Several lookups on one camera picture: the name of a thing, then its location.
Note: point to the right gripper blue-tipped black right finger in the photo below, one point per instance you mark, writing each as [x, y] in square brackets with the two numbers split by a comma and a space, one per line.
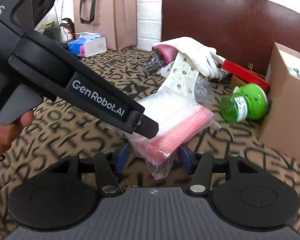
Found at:
[200, 166]

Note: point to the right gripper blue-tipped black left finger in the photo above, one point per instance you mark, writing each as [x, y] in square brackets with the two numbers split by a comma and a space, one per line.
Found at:
[108, 166]

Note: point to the pink zip bag pack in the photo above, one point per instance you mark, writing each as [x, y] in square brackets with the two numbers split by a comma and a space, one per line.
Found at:
[179, 119]

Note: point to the white floral sleep mask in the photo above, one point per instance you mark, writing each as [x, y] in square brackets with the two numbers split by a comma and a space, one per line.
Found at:
[182, 76]

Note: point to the person's left hand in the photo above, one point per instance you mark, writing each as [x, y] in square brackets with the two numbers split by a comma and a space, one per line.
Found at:
[8, 133]

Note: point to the brown feather duster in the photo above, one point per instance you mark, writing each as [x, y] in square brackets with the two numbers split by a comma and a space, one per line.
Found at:
[67, 29]

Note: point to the letter pattern table cloth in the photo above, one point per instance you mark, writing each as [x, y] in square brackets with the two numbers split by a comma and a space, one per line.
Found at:
[60, 129]

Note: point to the tissue pack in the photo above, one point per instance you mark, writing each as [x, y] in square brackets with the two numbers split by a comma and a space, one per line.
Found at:
[88, 44]

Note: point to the green plastic jar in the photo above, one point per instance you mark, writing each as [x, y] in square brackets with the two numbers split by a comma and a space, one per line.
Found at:
[246, 102]

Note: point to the pink cardboard box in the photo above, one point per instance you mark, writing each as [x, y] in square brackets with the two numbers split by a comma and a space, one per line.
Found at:
[281, 127]

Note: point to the red flat box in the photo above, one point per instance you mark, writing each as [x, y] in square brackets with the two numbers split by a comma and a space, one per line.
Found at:
[245, 74]

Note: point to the pink paper shopping bag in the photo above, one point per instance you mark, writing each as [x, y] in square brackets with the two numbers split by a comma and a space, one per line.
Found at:
[116, 20]

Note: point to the white glove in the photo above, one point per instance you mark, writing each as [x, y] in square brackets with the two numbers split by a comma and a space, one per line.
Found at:
[205, 59]

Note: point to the dark red headboard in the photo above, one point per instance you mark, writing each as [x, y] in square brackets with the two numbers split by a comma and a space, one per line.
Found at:
[242, 31]

